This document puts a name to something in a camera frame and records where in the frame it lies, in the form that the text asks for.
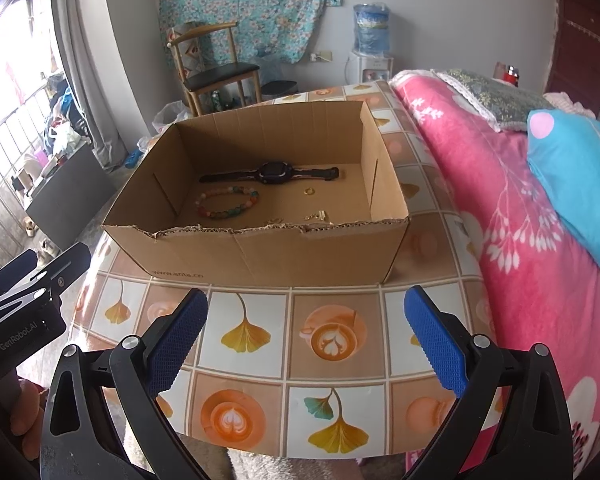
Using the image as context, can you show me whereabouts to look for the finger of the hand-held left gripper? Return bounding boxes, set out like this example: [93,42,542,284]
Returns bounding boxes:
[34,241,92,302]
[0,248,39,289]

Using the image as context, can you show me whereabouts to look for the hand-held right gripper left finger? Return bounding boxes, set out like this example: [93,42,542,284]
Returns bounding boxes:
[40,287,210,480]

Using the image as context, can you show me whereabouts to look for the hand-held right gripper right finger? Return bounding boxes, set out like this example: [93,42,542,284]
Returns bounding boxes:
[403,285,574,480]

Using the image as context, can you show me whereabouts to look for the brown cardboard box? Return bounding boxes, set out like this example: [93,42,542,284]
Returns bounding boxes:
[102,100,411,283]

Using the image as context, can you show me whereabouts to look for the multicoloured glass bead bracelet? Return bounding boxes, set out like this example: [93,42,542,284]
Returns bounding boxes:
[194,187,259,220]

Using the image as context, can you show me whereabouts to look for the gold chain with tower pendant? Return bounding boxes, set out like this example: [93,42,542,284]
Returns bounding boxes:
[264,209,332,227]

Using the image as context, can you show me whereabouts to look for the black wristwatch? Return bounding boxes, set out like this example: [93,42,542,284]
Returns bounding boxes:
[199,160,342,185]

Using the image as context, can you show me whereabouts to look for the person's left hand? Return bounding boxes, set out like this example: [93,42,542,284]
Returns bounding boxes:
[7,377,48,461]

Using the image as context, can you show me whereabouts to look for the black cabinet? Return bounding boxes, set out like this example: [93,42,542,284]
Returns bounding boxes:
[24,142,117,254]

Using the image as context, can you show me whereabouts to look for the metal window railing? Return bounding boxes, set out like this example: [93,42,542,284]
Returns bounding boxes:
[0,80,76,262]

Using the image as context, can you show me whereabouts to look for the pile of clothes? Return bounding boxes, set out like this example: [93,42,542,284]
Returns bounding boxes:
[42,72,89,161]

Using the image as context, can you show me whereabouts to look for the pink floral blanket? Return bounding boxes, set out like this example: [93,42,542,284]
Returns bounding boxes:
[389,67,600,480]

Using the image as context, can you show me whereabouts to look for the white plastic bag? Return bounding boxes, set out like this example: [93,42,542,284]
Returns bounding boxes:
[151,101,190,136]

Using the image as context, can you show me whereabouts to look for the beige fuzzy rug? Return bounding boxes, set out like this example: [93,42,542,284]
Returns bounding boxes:
[227,445,409,480]

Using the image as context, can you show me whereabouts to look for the grey curtain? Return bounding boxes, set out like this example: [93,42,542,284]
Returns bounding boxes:
[50,0,129,174]

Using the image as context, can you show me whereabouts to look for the blue pillow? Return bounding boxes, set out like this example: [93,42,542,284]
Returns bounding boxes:
[526,109,600,307]

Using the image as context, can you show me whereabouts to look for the wooden chair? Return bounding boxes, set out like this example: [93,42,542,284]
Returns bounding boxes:
[166,21,262,117]

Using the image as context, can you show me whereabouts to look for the grey floral pillow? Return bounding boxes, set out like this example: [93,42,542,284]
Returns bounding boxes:
[432,67,557,134]

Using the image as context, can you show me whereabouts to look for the black bin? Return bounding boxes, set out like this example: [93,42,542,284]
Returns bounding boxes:
[260,80,300,102]

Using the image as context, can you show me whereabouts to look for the white water dispenser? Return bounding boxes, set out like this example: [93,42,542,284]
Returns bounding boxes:
[346,51,395,85]

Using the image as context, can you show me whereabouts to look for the blue water bottle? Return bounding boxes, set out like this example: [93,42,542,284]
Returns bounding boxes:
[353,2,394,57]

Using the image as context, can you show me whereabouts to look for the dark red door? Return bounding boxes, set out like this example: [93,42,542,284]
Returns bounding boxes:
[542,0,600,122]

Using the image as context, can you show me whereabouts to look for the teal floral wall cloth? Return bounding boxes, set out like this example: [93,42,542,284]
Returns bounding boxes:
[159,0,342,67]

